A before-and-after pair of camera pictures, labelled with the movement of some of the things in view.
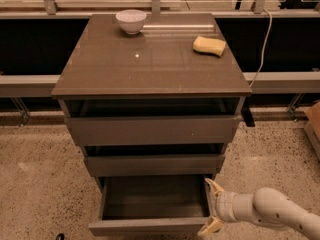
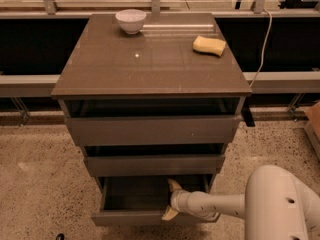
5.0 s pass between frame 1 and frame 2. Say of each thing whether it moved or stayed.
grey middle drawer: stayed
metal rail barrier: stayed
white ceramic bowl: stayed
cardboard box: stayed
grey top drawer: stayed
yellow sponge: stayed
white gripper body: moved
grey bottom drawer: moved
